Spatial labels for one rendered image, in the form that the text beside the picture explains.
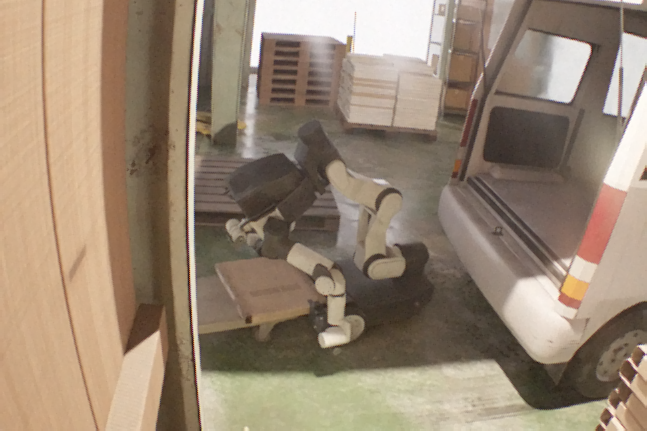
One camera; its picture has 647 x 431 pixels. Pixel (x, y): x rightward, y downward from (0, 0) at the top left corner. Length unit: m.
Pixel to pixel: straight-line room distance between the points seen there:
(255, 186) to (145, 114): 1.62
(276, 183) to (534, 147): 1.74
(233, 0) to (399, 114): 2.36
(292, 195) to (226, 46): 3.04
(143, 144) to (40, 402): 0.32
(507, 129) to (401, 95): 2.97
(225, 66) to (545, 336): 3.93
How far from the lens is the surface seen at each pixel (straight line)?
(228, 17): 5.02
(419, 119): 6.10
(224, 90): 5.11
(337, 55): 7.06
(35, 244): 0.29
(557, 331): 2.10
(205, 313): 2.32
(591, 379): 2.47
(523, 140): 3.22
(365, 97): 5.89
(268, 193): 2.16
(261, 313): 2.25
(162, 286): 0.62
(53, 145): 0.31
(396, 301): 2.58
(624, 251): 2.05
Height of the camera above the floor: 1.56
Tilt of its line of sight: 23 degrees down
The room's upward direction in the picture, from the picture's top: 7 degrees clockwise
